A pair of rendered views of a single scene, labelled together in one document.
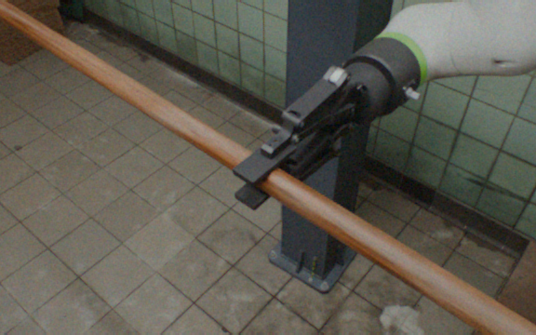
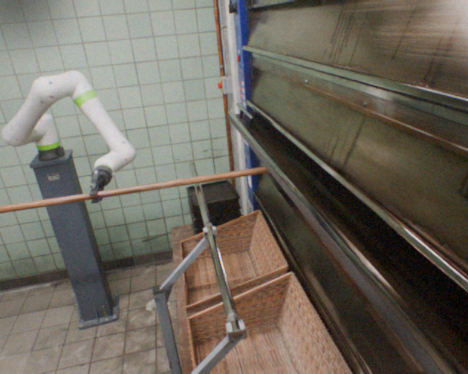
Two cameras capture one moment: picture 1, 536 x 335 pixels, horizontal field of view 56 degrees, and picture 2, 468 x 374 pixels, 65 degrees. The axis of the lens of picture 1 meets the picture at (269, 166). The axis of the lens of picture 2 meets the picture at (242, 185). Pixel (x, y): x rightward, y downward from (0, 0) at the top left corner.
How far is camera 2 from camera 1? 1.32 m
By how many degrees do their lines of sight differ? 45
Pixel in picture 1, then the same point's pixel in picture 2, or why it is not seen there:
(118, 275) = not seen: outside the picture
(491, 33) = (121, 153)
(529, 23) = (127, 148)
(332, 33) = (65, 193)
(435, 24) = (107, 159)
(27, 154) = not seen: outside the picture
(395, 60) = (104, 168)
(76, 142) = not seen: outside the picture
